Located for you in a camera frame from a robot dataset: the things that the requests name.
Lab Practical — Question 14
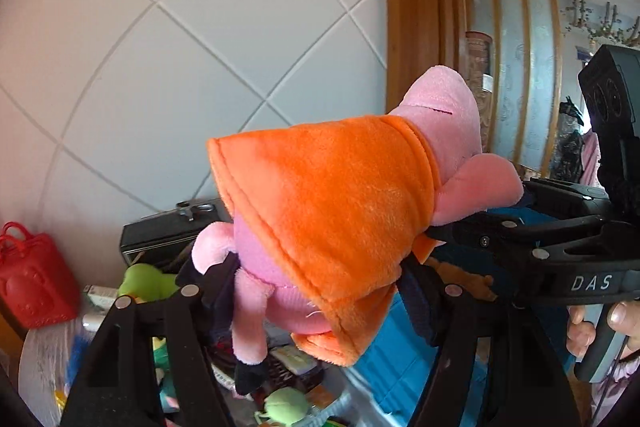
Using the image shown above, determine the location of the person's right hand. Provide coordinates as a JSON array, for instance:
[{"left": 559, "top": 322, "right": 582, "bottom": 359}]
[{"left": 565, "top": 299, "right": 640, "bottom": 360}]

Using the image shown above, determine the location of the brown teddy bear plush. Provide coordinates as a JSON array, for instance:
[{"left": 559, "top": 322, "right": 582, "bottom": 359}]
[{"left": 425, "top": 258, "right": 497, "bottom": 301}]

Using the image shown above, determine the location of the blue plastic storage bin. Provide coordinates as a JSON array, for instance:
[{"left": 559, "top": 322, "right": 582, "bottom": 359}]
[{"left": 349, "top": 207, "right": 575, "bottom": 426}]

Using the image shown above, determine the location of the red plastic basket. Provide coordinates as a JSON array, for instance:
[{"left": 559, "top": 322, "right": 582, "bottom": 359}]
[{"left": 0, "top": 221, "right": 80, "bottom": 329}]

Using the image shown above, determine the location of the green dinosaur plush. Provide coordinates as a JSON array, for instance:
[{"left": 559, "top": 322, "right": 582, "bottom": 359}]
[{"left": 117, "top": 263, "right": 178, "bottom": 303}]

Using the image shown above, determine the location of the pink pig orange dress plush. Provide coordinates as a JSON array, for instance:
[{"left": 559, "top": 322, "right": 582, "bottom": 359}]
[{"left": 192, "top": 65, "right": 523, "bottom": 366}]

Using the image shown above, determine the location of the green plush ball toy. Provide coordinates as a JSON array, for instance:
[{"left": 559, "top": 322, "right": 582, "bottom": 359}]
[{"left": 254, "top": 387, "right": 311, "bottom": 426}]

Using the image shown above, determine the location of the striped white tablecloth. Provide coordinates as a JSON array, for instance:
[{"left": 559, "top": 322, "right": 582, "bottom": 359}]
[{"left": 18, "top": 317, "right": 88, "bottom": 426}]

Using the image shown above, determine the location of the black metal case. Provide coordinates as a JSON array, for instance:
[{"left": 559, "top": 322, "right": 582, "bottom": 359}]
[{"left": 119, "top": 199, "right": 230, "bottom": 274}]

